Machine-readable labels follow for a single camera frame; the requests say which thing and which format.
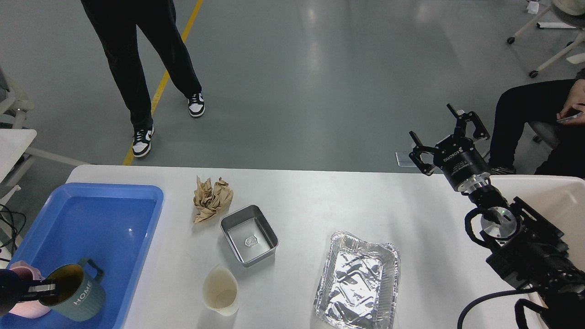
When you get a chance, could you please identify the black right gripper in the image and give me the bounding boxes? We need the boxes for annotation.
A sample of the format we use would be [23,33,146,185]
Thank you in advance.
[408,104,492,191]

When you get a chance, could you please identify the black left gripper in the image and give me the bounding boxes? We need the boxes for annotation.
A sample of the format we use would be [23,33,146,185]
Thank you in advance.
[0,269,57,316]

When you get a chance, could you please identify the teal mug yellow inside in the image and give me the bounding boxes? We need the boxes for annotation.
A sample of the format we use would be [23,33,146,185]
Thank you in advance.
[39,257,106,322]

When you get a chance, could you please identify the aluminium foil tray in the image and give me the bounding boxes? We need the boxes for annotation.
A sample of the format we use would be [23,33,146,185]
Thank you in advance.
[314,231,400,329]

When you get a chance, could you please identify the square stainless steel tin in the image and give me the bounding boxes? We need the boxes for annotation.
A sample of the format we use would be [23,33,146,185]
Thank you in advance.
[220,205,279,267]

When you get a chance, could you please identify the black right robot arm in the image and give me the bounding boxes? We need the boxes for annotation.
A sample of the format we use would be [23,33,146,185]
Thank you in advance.
[408,104,585,329]

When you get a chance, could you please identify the pink mug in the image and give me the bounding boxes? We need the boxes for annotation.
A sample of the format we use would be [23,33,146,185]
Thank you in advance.
[9,260,51,318]

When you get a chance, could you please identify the clear floor plate left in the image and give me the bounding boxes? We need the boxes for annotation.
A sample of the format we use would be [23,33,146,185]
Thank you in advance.
[395,152,416,167]

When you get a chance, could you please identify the blue plastic tray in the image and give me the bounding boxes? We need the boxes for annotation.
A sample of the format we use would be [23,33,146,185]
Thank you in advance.
[0,183,164,329]

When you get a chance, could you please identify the seated person in black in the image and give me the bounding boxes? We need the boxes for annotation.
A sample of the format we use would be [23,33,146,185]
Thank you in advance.
[487,69,585,179]

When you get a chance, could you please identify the white plastic bin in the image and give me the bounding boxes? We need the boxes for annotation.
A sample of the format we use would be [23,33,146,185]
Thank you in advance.
[466,175,584,329]

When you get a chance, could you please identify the smartphone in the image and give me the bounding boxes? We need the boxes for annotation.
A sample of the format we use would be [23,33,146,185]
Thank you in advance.
[557,111,584,123]

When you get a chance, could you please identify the white side table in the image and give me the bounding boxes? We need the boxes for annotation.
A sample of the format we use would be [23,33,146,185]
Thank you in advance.
[0,128,87,204]

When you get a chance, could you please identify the white office chair right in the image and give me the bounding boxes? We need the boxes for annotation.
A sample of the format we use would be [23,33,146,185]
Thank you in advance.
[505,0,584,79]

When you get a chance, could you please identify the grey office chair left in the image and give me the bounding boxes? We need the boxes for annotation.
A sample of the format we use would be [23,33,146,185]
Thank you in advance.
[0,68,35,129]

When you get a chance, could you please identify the white paper cup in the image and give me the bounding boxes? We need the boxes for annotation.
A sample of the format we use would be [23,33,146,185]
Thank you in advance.
[202,265,239,316]

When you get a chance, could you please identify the crumpled brown paper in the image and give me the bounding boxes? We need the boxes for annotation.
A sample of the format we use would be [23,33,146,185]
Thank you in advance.
[193,177,234,223]

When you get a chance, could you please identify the standing person in black trousers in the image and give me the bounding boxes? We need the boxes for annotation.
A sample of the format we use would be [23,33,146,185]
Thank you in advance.
[81,0,206,158]

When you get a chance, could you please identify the black cables at left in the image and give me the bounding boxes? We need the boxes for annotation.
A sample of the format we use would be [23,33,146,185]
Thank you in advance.
[0,203,27,249]

